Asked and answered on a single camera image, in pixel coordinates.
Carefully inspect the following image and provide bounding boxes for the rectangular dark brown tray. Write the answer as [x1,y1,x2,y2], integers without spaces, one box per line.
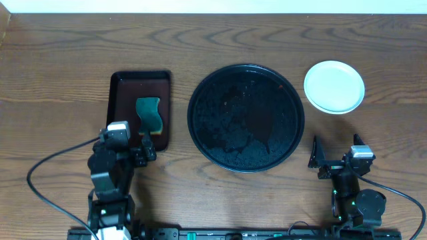
[106,70,171,151]

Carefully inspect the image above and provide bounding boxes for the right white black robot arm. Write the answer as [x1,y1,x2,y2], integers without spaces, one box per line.
[308,134,386,239]

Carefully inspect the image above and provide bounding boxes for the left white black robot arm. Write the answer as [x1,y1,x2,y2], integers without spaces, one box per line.
[87,129,157,239]

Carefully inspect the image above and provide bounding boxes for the green yellow sponge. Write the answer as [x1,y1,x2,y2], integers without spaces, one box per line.
[135,97,163,135]

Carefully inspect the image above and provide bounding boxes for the light blue plate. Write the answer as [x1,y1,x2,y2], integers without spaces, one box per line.
[304,61,365,115]

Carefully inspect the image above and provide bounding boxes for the round black tray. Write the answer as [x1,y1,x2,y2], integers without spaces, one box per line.
[187,64,305,173]

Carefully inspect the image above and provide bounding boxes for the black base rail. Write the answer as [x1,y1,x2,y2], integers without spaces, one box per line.
[66,227,403,240]

